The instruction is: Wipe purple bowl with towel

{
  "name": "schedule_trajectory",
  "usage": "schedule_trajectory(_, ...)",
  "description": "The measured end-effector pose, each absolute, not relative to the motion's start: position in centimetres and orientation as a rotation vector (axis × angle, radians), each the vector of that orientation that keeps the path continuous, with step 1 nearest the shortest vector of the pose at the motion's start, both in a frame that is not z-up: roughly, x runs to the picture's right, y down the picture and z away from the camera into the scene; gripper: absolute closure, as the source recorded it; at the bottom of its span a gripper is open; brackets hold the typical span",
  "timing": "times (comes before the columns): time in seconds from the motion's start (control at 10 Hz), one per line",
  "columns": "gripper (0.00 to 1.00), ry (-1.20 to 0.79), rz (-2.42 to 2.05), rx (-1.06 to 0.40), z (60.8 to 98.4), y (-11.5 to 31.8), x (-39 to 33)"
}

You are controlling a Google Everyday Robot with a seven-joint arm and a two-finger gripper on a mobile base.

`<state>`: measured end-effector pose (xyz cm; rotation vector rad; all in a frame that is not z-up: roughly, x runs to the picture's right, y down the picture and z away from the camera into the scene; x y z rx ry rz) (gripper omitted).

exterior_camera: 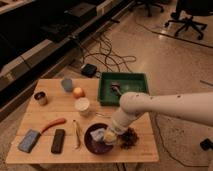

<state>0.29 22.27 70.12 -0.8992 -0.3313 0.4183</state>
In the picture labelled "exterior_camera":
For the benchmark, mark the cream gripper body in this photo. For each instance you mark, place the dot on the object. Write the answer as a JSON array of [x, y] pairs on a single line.
[[109, 137]]

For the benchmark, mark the light blue towel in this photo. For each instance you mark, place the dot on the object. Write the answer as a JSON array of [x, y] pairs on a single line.
[[98, 134]]

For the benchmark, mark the purple bowl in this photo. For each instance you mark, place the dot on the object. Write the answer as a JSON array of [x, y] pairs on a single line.
[[92, 146]]

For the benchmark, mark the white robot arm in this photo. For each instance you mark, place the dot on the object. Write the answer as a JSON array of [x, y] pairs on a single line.
[[195, 107]]

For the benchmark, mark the dark dried fruit pile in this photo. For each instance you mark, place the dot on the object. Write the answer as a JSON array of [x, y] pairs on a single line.
[[128, 139]]

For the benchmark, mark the yellow banana peel strip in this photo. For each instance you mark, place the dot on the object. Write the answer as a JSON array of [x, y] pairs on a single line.
[[77, 134]]

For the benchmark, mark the white plastic cup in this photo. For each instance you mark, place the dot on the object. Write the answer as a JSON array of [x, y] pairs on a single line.
[[82, 105]]

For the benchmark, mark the wooden table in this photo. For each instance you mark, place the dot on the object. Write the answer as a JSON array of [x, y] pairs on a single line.
[[61, 105]]

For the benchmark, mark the black remote control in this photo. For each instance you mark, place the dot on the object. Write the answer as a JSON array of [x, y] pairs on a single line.
[[58, 141]]

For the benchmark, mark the dark object in tray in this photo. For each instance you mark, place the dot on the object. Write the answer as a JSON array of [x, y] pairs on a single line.
[[116, 88]]

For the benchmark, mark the orange carrot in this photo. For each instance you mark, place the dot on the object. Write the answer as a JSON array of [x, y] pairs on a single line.
[[53, 123]]

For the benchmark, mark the orange fruit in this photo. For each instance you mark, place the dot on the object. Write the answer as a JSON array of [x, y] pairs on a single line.
[[78, 92]]

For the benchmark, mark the green plastic tray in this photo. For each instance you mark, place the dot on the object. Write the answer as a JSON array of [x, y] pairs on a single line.
[[127, 82]]

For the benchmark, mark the blue cup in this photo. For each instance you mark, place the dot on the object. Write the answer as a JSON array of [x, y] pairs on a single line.
[[67, 84]]

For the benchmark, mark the black power box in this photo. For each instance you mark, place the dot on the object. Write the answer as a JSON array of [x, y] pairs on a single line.
[[89, 70]]

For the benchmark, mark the blue sponge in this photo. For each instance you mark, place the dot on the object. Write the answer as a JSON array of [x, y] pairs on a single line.
[[29, 141]]

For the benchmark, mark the metal can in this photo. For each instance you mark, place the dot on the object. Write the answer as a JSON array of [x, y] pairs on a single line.
[[41, 98]]

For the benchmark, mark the black office chair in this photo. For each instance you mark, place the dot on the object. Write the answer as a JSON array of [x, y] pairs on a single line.
[[186, 10], [148, 4]]

